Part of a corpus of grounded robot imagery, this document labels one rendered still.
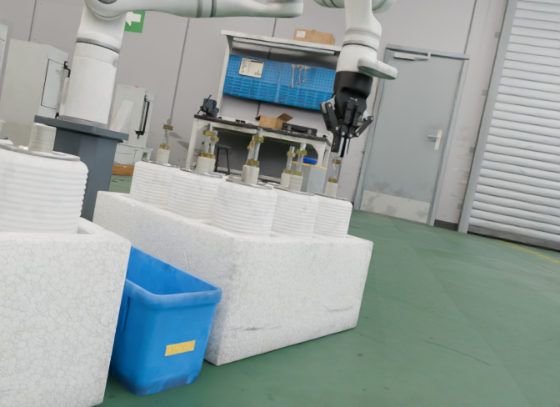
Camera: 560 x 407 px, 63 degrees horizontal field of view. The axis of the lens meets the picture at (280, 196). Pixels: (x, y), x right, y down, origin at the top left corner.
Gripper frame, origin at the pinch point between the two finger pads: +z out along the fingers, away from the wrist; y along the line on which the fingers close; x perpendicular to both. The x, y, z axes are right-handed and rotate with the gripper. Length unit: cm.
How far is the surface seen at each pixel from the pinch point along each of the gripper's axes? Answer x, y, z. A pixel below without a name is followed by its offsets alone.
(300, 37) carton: -400, -245, -159
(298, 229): 7.9, 12.2, 16.1
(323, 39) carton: -378, -264, -159
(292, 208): 7.2, 13.9, 12.7
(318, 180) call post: -20.4, -12.7, 7.3
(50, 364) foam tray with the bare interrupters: 23, 50, 29
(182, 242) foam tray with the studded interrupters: 4.7, 31.3, 20.5
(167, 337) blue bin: 21, 38, 28
